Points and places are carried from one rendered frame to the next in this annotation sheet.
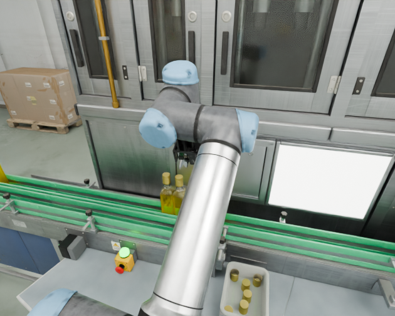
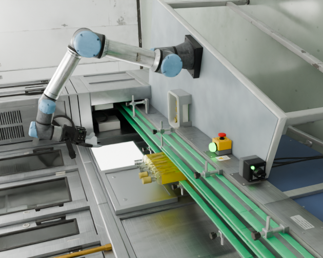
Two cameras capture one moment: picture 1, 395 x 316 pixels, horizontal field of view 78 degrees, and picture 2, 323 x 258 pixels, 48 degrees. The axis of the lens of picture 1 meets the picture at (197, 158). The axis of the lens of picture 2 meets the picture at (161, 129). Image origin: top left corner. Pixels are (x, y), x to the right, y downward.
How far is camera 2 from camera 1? 1.99 m
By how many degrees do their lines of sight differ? 76
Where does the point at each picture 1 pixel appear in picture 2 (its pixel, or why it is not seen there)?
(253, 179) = (134, 171)
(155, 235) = (186, 150)
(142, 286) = (218, 122)
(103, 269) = (239, 142)
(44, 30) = not seen: outside the picture
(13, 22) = not seen: outside the picture
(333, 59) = (47, 177)
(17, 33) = not seen: outside the picture
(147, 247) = (200, 147)
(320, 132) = (86, 164)
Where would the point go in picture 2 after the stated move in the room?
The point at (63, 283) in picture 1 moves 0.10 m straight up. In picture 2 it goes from (256, 129) to (235, 133)
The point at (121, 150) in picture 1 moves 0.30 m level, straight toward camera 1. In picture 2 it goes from (164, 241) to (150, 176)
